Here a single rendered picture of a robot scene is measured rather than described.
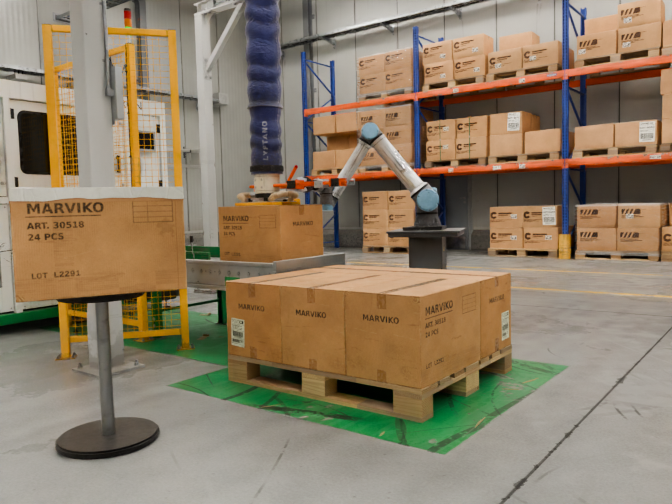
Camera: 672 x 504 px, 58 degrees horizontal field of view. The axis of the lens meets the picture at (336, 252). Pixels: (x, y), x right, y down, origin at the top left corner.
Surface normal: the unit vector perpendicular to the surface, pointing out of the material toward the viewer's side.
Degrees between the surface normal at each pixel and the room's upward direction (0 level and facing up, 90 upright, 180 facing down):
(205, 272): 90
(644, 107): 90
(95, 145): 90
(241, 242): 90
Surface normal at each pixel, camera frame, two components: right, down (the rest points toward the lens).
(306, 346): -0.61, 0.07
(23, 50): 0.79, 0.03
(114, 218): 0.45, 0.05
